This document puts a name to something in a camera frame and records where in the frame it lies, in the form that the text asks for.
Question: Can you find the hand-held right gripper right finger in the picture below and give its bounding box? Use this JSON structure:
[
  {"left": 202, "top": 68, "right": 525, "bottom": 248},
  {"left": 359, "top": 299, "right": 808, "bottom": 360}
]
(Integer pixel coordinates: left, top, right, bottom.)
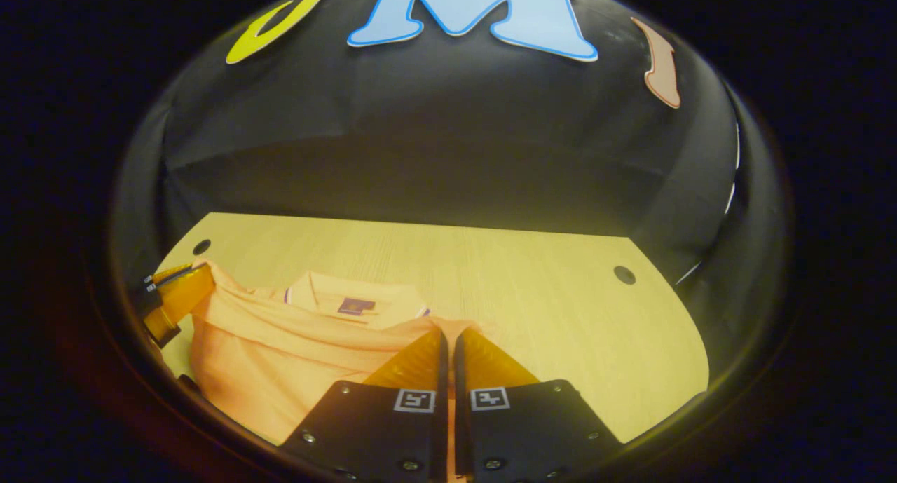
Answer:
[{"left": 454, "top": 327, "right": 623, "bottom": 482}]

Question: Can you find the orange T-shirt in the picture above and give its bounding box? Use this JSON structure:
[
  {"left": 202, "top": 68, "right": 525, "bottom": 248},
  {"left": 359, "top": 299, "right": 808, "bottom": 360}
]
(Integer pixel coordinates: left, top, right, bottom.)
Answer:
[{"left": 188, "top": 259, "right": 491, "bottom": 480}]

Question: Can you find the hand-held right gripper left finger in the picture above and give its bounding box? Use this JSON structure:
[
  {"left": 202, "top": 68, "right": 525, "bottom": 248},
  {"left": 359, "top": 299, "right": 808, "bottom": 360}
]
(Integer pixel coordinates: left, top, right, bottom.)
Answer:
[{"left": 279, "top": 327, "right": 449, "bottom": 482}]

